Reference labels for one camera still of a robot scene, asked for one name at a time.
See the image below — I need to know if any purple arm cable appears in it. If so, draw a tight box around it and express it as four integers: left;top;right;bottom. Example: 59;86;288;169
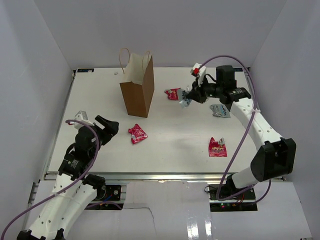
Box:
216;55;272;203
0;119;124;240

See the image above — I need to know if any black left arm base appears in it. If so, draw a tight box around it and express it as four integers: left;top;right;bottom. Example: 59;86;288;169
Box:
94;185;122;201

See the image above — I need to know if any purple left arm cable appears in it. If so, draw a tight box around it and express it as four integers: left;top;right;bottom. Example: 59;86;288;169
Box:
0;119;124;240

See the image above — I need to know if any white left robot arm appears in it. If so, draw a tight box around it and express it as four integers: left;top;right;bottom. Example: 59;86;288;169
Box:
17;115;119;240

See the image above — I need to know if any red snack packet front left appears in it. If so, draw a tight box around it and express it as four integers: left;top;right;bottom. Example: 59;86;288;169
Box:
128;124;148;145

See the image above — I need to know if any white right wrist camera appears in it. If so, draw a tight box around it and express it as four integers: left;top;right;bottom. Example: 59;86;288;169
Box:
190;63;206;87

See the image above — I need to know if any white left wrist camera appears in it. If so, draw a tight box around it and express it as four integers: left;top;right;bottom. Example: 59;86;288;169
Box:
74;110;93;126

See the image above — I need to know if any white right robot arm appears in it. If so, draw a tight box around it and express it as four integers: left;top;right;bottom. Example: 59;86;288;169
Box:
185;63;297;201

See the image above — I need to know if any red snack packet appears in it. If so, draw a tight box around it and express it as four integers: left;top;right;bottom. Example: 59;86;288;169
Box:
164;88;184;101
208;137;228;157
128;124;148;145

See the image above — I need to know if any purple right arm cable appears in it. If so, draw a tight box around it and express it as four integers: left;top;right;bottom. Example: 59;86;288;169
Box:
216;55;272;203

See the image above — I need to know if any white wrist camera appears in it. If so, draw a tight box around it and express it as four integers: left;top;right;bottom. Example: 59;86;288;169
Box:
74;110;93;126
190;63;206;87

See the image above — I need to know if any blue label back right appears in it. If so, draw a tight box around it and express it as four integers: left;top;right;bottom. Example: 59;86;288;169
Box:
234;67;243;72

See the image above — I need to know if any red snack packet centre back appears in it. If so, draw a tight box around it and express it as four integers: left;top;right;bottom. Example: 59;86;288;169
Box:
164;88;184;101

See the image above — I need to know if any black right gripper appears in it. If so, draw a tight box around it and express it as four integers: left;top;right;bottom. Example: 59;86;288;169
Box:
186;75;223;104

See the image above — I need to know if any silver blue snack packet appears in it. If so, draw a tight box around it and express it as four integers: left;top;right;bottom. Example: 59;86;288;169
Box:
177;86;192;109
209;104;231;118

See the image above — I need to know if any brown paper bag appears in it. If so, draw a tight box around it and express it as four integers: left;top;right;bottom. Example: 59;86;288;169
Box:
119;50;155;118

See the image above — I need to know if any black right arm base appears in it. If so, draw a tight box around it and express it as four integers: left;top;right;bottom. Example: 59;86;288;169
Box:
204;184;258;213

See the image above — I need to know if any aluminium front rail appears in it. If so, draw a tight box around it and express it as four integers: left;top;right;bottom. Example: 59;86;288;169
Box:
43;172;286;181

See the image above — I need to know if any red snack packet front right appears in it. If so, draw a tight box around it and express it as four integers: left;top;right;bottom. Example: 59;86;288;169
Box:
208;137;228;157

